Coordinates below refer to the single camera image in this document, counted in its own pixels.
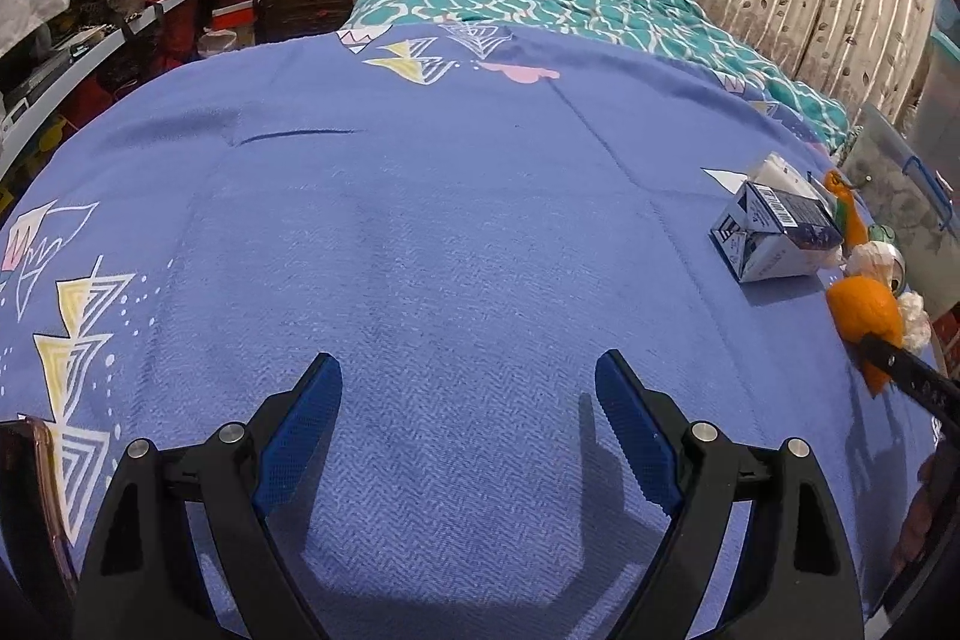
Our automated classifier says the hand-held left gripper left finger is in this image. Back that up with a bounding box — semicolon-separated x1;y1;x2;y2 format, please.
71;351;346;640

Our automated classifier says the printed blue bedsheet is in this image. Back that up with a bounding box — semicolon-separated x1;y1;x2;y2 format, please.
0;21;960;640

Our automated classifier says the clear plastic storage bin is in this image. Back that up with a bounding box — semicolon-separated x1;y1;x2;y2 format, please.
840;101;960;319

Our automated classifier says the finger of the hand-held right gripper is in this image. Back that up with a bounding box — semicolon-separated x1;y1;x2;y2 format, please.
857;330;960;443

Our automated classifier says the green drink can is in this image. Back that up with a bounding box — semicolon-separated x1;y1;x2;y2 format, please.
866;222;908;296

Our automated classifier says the blue and white drink carton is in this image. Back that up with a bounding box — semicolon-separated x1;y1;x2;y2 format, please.
710;179;845;285

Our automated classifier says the large teal-lidded plastic tub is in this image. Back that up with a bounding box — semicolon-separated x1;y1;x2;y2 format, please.
911;21;960;150

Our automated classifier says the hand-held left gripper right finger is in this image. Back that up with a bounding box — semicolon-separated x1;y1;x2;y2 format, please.
594;349;867;640

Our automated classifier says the white tissue pack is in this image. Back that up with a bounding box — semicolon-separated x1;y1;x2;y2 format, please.
746;155;833;199

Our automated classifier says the dark wooden nightstand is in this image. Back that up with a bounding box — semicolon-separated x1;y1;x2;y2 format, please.
255;0;357;45

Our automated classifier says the cluttered grey shelving unit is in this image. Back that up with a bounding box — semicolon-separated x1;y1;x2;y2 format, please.
0;0;263;184

